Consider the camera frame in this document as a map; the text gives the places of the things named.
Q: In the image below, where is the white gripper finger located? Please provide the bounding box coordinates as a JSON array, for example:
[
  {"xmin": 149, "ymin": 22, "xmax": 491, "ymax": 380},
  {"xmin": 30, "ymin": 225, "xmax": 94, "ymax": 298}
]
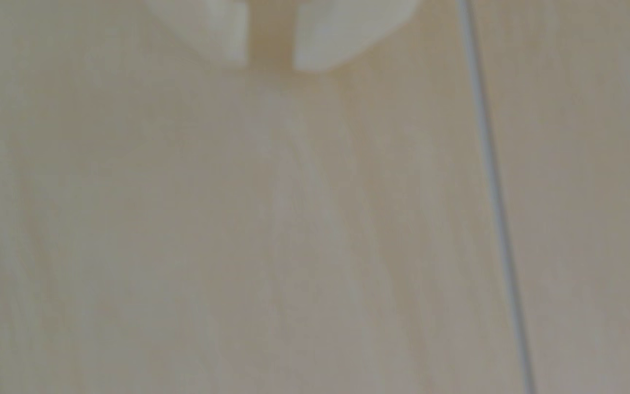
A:
[
  {"xmin": 145, "ymin": 0, "xmax": 250, "ymax": 63},
  {"xmin": 293, "ymin": 0, "xmax": 420, "ymax": 73}
]

